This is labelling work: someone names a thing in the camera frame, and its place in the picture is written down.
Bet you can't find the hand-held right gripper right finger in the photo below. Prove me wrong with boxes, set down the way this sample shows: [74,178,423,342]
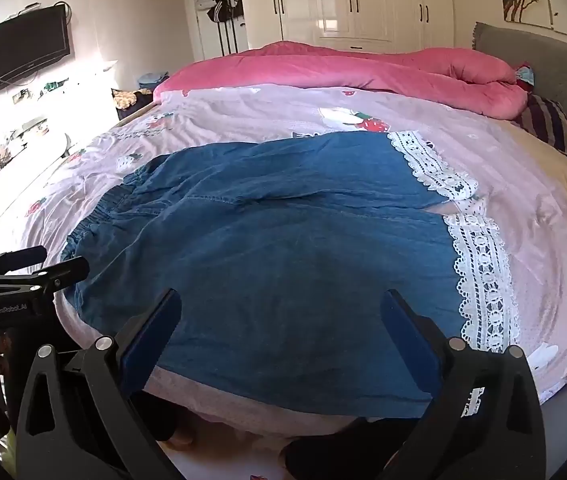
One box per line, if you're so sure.
[381,288,547,480]

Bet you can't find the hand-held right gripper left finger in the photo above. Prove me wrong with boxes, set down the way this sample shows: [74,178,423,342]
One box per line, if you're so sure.
[16,287,184,480]

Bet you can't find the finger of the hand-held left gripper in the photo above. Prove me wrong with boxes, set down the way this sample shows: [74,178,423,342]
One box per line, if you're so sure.
[13,255,90,297]
[0,245,48,277]

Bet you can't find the blue denim pants lace trim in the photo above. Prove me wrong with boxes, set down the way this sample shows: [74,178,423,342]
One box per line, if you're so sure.
[60,130,523,418]

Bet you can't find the floral cushion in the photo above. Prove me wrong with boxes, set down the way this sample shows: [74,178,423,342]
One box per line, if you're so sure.
[112,88,155,111]

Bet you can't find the striped pillow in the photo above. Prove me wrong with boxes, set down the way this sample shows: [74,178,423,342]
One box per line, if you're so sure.
[511,94,567,163]

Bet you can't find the pink printed bed sheet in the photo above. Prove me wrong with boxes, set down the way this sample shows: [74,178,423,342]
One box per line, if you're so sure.
[0,82,567,441]

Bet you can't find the white door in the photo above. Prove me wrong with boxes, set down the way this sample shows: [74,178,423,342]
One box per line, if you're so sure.
[182,0,249,61]

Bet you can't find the pink quilt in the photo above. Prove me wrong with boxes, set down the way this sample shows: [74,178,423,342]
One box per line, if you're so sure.
[153,40,529,121]

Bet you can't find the hanging bags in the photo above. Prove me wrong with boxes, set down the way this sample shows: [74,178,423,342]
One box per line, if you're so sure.
[196,0,245,25]

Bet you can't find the grey bed headboard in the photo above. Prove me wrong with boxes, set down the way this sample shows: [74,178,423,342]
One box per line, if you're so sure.
[472,22,567,161]

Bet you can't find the cream wardrobe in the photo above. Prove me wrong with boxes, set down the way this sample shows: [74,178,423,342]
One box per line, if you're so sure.
[238,0,457,53]

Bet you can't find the black wall television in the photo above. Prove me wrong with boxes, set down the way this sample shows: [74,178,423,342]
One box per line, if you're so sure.
[0,5,71,94]

